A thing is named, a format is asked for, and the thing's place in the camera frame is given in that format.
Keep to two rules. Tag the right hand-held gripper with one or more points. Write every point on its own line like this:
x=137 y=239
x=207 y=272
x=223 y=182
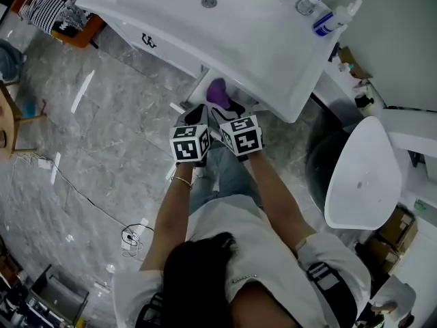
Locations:
x=244 y=140

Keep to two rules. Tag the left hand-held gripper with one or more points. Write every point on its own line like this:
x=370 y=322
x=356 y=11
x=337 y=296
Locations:
x=186 y=149

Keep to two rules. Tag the purple cloth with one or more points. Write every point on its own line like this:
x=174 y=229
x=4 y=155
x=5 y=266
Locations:
x=218 y=92

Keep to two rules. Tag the person's left forearm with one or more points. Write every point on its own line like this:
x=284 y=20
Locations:
x=170 y=214

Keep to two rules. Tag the person's right forearm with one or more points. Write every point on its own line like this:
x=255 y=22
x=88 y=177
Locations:
x=276 y=197

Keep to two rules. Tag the person's left white shoe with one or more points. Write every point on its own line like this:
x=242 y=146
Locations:
x=197 y=175

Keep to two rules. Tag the person's jeans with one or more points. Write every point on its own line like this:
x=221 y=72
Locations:
x=228 y=176

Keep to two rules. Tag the white vanity cabinet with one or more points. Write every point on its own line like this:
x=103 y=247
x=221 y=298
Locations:
x=256 y=46

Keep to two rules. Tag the low white cabinet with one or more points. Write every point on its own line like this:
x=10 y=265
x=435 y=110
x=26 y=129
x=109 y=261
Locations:
x=338 y=91

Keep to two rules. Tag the metal sink drain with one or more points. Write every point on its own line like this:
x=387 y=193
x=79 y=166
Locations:
x=209 y=2

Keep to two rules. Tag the black pouch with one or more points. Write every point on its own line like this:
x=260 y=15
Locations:
x=334 y=51

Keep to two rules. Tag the small open cardboard box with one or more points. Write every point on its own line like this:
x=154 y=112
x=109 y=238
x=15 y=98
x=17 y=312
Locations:
x=355 y=63

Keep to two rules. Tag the clear spray bottle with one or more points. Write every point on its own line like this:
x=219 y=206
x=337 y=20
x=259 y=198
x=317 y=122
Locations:
x=309 y=2

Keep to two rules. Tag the large white blue-label bottle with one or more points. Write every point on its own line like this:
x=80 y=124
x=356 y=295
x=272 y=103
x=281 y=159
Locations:
x=333 y=20

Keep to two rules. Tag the person's white shirt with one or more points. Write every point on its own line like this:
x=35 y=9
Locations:
x=266 y=251

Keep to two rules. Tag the orange sofa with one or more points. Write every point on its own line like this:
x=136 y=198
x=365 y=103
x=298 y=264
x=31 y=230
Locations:
x=78 y=38

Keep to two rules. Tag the white bathtub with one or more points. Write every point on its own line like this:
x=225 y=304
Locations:
x=365 y=176

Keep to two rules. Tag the white power adapter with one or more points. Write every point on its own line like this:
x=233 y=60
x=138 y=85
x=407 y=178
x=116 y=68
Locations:
x=44 y=163

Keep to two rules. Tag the teal plastic object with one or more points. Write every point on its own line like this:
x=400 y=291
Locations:
x=29 y=109

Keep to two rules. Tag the wooden side table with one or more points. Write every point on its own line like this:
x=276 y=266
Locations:
x=8 y=121

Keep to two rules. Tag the black white striped blanket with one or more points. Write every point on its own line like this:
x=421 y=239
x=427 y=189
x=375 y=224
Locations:
x=44 y=2

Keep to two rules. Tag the black metal stand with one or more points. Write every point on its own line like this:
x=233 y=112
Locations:
x=61 y=296

